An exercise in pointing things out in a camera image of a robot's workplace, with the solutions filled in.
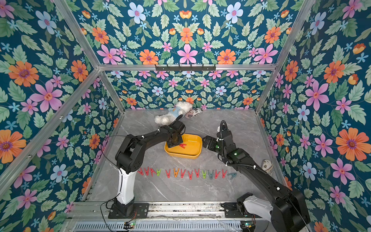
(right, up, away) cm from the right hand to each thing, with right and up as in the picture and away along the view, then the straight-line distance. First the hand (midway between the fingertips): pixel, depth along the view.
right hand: (208, 140), depth 81 cm
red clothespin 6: (-6, -21, +5) cm, 22 cm away
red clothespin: (-16, -5, +17) cm, 24 cm away
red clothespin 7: (+6, -21, +5) cm, 23 cm away
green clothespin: (-30, -20, +5) cm, 36 cm away
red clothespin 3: (-24, -21, +5) cm, 32 cm away
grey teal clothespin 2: (+15, -21, +5) cm, 27 cm away
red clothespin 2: (-34, -20, +6) cm, 39 cm away
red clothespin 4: (-15, -21, +5) cm, 27 cm away
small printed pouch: (-9, +18, +34) cm, 40 cm away
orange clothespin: (-19, -20, +5) cm, 28 cm away
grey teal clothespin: (+2, -21, +4) cm, 22 cm away
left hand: (-18, -3, +18) cm, 26 cm away
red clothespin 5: (-10, -22, +5) cm, 25 cm away
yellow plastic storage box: (-9, -7, +15) cm, 19 cm away
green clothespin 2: (-2, -21, +5) cm, 22 cm away
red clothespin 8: (+10, -21, +5) cm, 24 cm away
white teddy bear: (-19, +21, +29) cm, 41 cm away
